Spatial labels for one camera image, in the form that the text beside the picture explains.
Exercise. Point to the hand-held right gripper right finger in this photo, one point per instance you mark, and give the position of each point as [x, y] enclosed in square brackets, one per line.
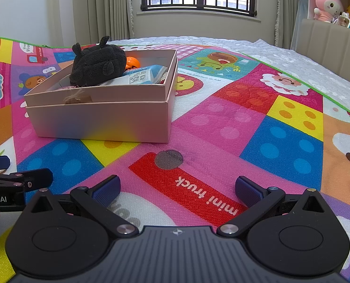
[247, 190]

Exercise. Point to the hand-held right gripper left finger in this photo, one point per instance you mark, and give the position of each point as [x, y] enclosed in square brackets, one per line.
[105, 191]

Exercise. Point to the pink cardboard box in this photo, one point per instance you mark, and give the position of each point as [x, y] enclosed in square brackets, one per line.
[104, 121]

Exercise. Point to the blue and white packet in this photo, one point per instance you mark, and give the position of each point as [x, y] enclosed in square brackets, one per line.
[142, 75]

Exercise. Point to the black plush toy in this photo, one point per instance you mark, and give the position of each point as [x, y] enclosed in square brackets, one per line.
[98, 62]

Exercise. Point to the orange plastic half shell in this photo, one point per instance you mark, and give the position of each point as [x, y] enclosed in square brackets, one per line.
[133, 62]

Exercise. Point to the colourful printed play mat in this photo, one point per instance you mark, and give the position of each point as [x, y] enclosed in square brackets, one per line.
[222, 129]

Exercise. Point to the beige padded headboard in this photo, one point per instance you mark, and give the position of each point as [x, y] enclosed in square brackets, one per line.
[328, 47]

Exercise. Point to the pale blue fabric cover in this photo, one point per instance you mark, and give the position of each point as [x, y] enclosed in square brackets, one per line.
[300, 20]

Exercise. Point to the grey curtain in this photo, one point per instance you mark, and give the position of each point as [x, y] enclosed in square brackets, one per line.
[285, 11]
[104, 8]

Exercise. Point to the small white figure toy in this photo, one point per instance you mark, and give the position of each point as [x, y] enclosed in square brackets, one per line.
[342, 20]

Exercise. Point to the pink rabbit plush toy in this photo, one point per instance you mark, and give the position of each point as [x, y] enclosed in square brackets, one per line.
[325, 4]

